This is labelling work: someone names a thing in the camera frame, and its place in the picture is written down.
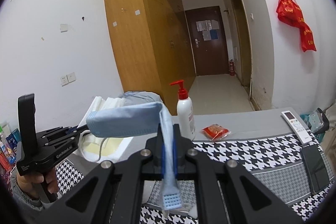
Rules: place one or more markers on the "black smartphone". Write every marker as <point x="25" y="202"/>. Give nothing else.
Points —
<point x="315" y="168"/>

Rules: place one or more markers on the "white styrofoam box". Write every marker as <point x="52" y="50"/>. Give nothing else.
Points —
<point x="97" y="149"/>

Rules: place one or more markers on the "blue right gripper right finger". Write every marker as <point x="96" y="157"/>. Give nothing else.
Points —
<point x="176" y="157"/>

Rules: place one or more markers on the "white wall sockets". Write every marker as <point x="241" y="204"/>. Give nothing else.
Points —
<point x="67" y="79"/>

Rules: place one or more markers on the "wooden wardrobe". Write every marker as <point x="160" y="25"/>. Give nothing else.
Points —
<point x="151" y="46"/>

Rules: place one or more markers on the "light blue crumpled sheet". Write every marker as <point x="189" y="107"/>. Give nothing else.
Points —
<point x="139" y="97"/>

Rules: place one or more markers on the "blue face mask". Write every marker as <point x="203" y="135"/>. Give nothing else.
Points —
<point x="142" y="120"/>

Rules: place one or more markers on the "dark brown door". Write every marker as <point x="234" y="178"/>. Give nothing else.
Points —
<point x="208" y="40"/>

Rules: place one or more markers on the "houndstooth table mat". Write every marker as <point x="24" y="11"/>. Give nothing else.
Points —
<point x="275" y="161"/>

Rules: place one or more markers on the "red snack packet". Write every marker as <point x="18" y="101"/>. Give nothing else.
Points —
<point x="215" y="132"/>

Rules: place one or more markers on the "red hanging plastic bags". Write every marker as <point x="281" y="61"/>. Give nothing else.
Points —
<point x="289" y="12"/>

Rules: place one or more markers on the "red fire extinguisher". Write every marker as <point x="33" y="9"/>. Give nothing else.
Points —
<point x="232" y="67"/>

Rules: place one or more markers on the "person's left hand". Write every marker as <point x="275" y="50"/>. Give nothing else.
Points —
<point x="27" y="182"/>

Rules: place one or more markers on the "white remote control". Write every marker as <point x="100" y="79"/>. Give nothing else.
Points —
<point x="297" y="127"/>

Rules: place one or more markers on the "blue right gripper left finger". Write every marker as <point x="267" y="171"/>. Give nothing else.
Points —
<point x="163" y="160"/>

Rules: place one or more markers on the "white pump bottle red cap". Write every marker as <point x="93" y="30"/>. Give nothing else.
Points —
<point x="185" y="111"/>

